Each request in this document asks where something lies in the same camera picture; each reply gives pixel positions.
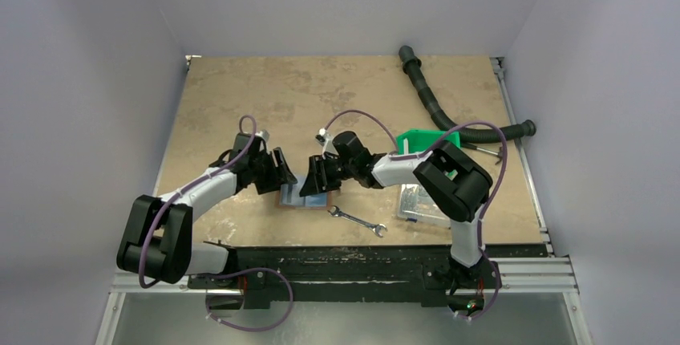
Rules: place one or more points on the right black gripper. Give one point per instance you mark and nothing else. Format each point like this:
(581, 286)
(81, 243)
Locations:
(324, 173)

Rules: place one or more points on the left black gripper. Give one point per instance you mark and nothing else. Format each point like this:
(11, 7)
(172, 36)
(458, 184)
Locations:
(279, 174)

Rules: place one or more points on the brown leather card holder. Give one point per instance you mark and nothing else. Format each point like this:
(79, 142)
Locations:
(289, 197)

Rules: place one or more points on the green plastic bin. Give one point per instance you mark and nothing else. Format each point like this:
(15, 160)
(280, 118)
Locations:
(420, 144)

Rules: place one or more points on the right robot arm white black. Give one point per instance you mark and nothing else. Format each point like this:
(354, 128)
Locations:
(459, 187)

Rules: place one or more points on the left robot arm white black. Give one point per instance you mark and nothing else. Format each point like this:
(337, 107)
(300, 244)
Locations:
(157, 240)

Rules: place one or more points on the silver open-end wrench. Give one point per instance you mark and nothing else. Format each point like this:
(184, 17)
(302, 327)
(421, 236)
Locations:
(377, 229)

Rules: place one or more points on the clear plastic screw box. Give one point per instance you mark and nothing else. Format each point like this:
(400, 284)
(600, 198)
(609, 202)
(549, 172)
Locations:
(416, 206)

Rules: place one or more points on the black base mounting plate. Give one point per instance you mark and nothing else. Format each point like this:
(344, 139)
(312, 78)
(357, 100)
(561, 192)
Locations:
(415, 274)

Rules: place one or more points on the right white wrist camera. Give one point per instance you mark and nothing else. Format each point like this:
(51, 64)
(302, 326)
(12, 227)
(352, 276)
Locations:
(325, 139)

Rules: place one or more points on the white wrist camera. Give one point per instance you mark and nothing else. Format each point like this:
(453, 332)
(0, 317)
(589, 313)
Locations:
(263, 134)
(325, 139)

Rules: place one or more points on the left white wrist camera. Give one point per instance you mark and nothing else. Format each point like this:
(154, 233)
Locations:
(263, 134)

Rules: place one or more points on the small hammer black handle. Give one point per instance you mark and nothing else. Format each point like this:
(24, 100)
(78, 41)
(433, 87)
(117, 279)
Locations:
(498, 154)

